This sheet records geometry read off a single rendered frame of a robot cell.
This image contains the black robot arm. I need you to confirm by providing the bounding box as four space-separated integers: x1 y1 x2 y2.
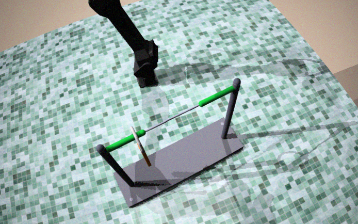
88 0 158 88

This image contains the orange handle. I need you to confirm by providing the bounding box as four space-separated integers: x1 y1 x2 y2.
130 126 151 167

